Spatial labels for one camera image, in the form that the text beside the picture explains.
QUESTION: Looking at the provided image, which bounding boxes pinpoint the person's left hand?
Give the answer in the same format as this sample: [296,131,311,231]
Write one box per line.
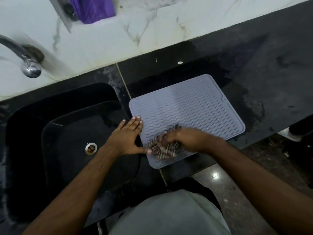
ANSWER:
[104,116,153,157]

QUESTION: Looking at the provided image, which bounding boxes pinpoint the purple satin curtain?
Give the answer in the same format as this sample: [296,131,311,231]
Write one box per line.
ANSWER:
[68,0,116,24]

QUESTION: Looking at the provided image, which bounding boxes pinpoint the person's grey shirt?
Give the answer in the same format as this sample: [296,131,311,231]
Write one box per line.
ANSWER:
[108,189,232,235]

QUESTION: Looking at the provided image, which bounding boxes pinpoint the person's right forearm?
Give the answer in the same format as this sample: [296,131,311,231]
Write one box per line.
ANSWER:
[206,137,313,235]

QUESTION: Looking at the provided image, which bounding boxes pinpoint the person's right hand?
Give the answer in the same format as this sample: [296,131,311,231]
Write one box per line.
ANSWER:
[162,127,212,153]

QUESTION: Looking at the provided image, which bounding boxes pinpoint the chrome wall faucet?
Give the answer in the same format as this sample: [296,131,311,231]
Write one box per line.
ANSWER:
[0,34,45,79]

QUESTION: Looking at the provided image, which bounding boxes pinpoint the person's left forearm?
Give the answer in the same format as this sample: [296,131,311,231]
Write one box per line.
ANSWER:
[22,144,119,235]

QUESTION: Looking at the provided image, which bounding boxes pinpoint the grey window frame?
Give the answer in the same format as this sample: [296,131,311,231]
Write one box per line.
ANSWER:
[47,0,79,34]

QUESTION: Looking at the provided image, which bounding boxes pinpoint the checkered cleaning cloth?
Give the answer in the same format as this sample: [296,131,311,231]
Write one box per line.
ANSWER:
[146,124,183,161]

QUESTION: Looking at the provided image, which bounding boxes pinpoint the black stone sink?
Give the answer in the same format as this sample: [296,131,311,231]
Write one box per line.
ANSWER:
[5,82,142,224]

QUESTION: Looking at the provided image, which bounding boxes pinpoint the grey silicone mat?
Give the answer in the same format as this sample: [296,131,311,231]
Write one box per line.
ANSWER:
[128,74,246,169]

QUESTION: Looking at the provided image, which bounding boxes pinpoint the white shoe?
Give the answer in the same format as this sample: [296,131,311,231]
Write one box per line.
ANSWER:
[277,127,304,143]

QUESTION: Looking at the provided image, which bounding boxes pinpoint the person's black trousers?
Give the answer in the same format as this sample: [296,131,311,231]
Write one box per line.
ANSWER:
[169,177,222,214]

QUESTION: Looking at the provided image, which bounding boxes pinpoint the metal sink drain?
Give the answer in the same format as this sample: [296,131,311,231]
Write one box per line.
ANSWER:
[84,142,98,156]

